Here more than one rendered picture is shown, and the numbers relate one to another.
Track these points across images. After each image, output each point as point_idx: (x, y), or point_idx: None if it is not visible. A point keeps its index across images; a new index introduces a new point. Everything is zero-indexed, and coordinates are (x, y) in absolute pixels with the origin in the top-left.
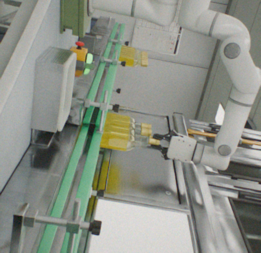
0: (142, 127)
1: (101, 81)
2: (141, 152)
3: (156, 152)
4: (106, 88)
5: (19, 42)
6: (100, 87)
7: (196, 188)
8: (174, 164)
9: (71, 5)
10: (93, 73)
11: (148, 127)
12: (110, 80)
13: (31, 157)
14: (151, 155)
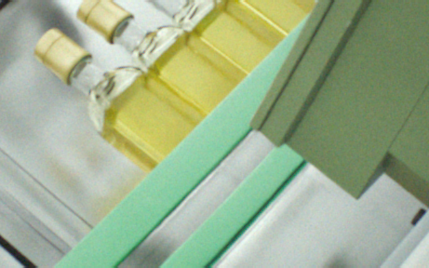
0: (115, 19)
1: (201, 210)
2: (53, 119)
3: None
4: (247, 110)
5: None
6: (266, 139)
7: None
8: None
9: None
10: (234, 249)
11: (66, 36)
12: (146, 195)
13: None
14: (30, 89)
